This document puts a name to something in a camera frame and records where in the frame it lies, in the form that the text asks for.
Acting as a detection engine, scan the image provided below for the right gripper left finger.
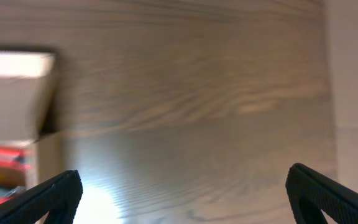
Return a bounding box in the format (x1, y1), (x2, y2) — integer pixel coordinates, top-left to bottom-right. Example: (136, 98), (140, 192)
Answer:
(0, 170), (83, 224)

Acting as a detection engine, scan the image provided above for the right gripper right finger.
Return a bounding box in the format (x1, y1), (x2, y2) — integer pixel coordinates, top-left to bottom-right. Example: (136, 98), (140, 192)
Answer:
(285, 163), (358, 224)

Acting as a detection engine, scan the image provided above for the red utility knife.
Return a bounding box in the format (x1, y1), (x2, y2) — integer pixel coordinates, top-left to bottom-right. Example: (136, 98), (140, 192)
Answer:
(0, 146), (32, 171)

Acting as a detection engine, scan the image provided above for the cardboard box with open lid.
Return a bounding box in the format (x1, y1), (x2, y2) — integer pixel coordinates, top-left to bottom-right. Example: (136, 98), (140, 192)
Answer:
(0, 47), (62, 190)

